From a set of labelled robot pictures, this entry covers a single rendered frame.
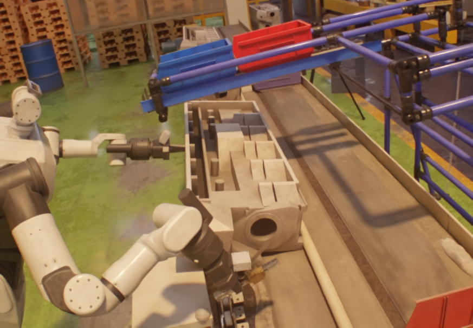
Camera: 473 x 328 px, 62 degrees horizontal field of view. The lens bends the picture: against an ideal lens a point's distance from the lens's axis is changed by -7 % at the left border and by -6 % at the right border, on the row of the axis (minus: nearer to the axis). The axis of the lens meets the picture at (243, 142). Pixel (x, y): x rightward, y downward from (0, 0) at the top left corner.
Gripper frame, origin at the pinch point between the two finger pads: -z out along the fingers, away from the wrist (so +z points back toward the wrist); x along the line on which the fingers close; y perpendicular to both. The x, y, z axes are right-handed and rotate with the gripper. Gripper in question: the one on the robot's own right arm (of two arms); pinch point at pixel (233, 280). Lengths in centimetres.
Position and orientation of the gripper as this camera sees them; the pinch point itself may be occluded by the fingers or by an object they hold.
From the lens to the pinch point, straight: 108.5
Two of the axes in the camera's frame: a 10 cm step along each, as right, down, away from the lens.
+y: -8.3, 5.4, 1.0
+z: -5.3, -7.5, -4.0
